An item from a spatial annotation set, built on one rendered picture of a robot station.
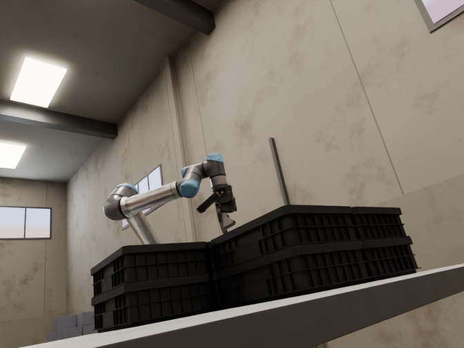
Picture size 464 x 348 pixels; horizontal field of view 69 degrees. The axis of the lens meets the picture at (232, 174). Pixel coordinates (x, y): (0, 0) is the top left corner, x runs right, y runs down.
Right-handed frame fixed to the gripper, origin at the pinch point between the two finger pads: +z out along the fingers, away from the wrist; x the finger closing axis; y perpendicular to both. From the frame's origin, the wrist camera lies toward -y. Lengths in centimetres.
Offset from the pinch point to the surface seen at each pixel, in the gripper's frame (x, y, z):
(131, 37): 302, -137, -362
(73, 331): 488, -398, 72
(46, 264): 696, -599, -85
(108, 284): -37, -35, 12
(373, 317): -103, 32, 23
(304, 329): -112, 24, 21
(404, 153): 146, 138, -46
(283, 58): 218, 73, -205
